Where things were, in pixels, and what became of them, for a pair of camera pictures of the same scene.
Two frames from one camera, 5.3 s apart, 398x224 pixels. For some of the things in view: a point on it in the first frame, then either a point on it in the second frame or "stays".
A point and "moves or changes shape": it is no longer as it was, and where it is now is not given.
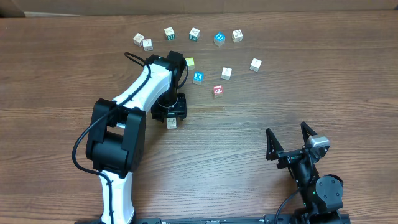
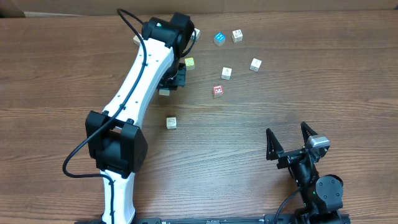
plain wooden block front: (171, 123) stays
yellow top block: (190, 63) stays
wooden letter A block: (226, 73) stays
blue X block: (198, 77) moves or changes shape
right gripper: (275, 152) stays
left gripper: (180, 108) -> (179, 78)
